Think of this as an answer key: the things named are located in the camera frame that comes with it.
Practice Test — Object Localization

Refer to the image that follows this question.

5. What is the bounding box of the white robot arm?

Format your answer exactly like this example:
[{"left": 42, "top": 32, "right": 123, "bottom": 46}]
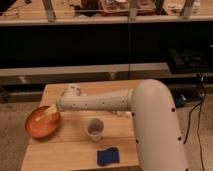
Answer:
[{"left": 42, "top": 79, "right": 189, "bottom": 171}]

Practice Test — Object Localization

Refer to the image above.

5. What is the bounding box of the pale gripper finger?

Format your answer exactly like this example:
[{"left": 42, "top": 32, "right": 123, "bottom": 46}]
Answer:
[{"left": 36, "top": 104, "right": 58, "bottom": 121}]

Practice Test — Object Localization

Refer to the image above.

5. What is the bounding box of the clear plastic cup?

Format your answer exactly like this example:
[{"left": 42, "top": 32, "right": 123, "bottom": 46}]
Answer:
[{"left": 85, "top": 118, "right": 104, "bottom": 142}]

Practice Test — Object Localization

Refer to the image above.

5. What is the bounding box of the wooden table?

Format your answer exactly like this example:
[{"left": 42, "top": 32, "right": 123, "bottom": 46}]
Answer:
[{"left": 20, "top": 78, "right": 151, "bottom": 171}]

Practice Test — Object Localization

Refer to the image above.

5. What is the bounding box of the orange ceramic bowl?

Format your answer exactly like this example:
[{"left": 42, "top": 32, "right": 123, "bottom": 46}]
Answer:
[{"left": 25, "top": 106, "right": 61, "bottom": 138}]

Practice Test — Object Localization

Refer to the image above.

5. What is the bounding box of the long metal bench rail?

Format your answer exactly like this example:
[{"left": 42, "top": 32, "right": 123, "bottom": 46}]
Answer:
[{"left": 0, "top": 62, "right": 169, "bottom": 86}]

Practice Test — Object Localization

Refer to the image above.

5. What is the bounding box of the cluttered back shelf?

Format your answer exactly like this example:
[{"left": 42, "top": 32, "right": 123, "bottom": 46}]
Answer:
[{"left": 0, "top": 0, "right": 213, "bottom": 27}]

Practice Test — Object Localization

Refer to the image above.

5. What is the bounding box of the black floor cable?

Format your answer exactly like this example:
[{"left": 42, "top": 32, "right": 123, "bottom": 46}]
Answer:
[{"left": 181, "top": 74, "right": 208, "bottom": 171}]

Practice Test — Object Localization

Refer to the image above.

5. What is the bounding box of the blue sponge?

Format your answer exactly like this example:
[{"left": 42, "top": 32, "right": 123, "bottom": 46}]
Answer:
[{"left": 97, "top": 147, "right": 120, "bottom": 166}]

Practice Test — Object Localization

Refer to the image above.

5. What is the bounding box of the white plastic bottle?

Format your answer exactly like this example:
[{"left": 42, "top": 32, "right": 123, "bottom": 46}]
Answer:
[{"left": 112, "top": 111, "right": 131, "bottom": 117}]

